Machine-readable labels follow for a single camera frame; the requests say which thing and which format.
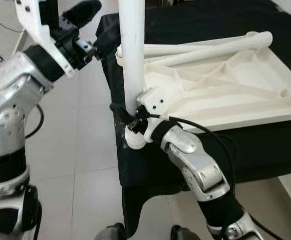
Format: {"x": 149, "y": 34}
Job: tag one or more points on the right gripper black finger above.
{"x": 122, "y": 114}

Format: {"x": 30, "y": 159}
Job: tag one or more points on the white plastic table leg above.
{"x": 185, "y": 47}
{"x": 225, "y": 48}
{"x": 131, "y": 50}

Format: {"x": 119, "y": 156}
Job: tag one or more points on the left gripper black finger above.
{"x": 106, "y": 44}
{"x": 82, "y": 12}

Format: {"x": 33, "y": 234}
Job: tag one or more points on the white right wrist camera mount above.
{"x": 153, "y": 100}

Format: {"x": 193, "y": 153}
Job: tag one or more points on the black tablecloth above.
{"x": 210, "y": 155}

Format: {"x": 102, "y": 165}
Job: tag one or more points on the white plastic children table top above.
{"x": 225, "y": 95}

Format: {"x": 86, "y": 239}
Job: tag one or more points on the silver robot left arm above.
{"x": 10, "y": 95}

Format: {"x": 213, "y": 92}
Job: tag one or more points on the robot left leg black foot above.
{"x": 112, "y": 232}

